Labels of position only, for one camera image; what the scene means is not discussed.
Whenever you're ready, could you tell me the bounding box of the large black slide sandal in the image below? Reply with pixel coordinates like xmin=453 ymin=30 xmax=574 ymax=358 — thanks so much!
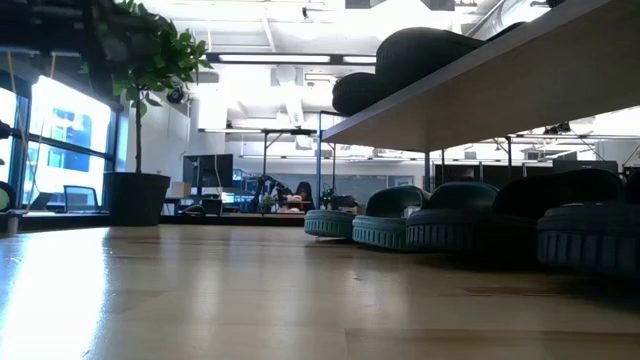
xmin=331 ymin=71 xmax=396 ymax=118
xmin=375 ymin=20 xmax=527 ymax=97

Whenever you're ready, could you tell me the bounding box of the green slide sandal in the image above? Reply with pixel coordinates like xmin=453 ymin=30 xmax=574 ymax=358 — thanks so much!
xmin=350 ymin=180 xmax=501 ymax=251
xmin=303 ymin=185 xmax=432 ymax=240

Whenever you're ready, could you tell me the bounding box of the wooden shelf with black legs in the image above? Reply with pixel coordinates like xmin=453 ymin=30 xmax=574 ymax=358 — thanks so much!
xmin=315 ymin=0 xmax=640 ymax=210

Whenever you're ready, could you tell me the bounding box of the mesh office chair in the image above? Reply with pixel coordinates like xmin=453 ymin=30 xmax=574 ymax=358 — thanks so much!
xmin=62 ymin=184 xmax=101 ymax=214

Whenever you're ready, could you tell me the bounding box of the long ceiling light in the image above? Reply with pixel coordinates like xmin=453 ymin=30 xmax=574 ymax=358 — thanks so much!
xmin=207 ymin=52 xmax=377 ymax=65

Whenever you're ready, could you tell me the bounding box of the metal framed workbench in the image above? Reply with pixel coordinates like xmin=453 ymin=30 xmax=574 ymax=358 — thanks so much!
xmin=199 ymin=128 xmax=319 ymax=201

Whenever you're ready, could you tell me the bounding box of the green plant in black pot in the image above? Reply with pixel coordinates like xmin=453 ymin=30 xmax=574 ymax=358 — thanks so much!
xmin=102 ymin=0 xmax=214 ymax=227

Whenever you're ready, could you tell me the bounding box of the black desk monitor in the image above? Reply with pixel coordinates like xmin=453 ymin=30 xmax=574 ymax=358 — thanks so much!
xmin=182 ymin=153 xmax=235 ymax=189

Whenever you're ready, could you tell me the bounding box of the black computer monitor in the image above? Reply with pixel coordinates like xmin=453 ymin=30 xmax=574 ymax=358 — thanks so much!
xmin=552 ymin=159 xmax=619 ymax=175

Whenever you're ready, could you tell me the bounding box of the black ceiling spotlight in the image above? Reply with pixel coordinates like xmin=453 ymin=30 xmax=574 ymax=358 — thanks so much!
xmin=543 ymin=119 xmax=572 ymax=136

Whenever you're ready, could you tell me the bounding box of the black curved handle clamp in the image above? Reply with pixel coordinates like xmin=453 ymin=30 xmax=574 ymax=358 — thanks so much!
xmin=0 ymin=179 xmax=21 ymax=237

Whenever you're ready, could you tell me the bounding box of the large bright window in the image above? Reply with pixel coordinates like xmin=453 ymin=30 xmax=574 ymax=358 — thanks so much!
xmin=0 ymin=74 xmax=120 ymax=214

